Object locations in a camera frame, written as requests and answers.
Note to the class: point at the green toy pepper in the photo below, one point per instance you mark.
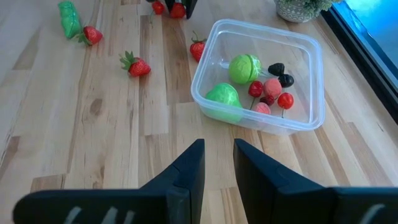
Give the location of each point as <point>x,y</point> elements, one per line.
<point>70,18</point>

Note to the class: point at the red toy strawberry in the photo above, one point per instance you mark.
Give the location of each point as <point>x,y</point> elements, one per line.
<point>178,10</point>
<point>92,35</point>
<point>158,7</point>
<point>138,67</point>
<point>197,50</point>

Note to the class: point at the black toy blackberry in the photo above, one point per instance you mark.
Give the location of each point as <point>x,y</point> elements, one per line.
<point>276,69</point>
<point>286,80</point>

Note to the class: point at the large green toy vegetable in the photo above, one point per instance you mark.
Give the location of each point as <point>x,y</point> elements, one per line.
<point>244,69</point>

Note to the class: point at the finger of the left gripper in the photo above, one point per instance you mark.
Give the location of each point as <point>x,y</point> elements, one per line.
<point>169,4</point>
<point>191,7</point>

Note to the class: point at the pink toy peach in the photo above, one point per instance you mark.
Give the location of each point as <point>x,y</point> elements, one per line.
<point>272,88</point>
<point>261,108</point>

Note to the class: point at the green plant in white pot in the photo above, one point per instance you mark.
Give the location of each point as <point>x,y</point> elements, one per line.
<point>295,12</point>

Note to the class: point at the clear plastic tupperware container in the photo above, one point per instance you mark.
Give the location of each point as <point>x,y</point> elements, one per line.
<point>292,43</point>

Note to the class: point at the black aluminium table frame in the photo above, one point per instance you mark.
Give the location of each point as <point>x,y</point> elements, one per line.
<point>357,49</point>

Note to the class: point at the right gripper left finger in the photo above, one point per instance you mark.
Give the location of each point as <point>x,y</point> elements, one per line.
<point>189,186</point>

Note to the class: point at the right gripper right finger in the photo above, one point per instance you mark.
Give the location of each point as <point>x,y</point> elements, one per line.
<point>267,193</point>

